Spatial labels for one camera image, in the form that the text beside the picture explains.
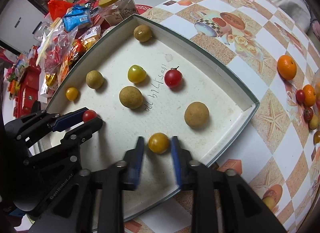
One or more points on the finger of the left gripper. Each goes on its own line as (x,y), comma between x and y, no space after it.
(82,133)
(68,120)

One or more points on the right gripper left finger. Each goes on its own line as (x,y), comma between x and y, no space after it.
(134,160)

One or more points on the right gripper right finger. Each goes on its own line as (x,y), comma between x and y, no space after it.
(181,158)

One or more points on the yellow cherry tomato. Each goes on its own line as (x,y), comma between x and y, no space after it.
(158,143)

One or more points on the brown longan fruit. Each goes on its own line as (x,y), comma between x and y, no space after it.
(142,33)
(196,115)

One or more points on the small yellow tomato in tray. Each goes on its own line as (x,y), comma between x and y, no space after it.
(72,93)

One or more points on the brown longan in tray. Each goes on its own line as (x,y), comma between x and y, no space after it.
(94,79)

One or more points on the yellow-green tomato in tray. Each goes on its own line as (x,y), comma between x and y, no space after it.
(136,74)

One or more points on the white shallow tray box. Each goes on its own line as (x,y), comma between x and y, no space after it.
(205,79)

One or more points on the red stemmed tomato in tray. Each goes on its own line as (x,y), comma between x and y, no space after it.
(173,77)

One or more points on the pile of snack packets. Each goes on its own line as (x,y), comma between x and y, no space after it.
(74,29)

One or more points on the plastic jar yellow lid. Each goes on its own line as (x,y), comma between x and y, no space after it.
(116,11)

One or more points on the checkered tablecloth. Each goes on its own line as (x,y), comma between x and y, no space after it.
(277,153)

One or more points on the large orange mandarin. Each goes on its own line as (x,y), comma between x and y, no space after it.
(287,67)

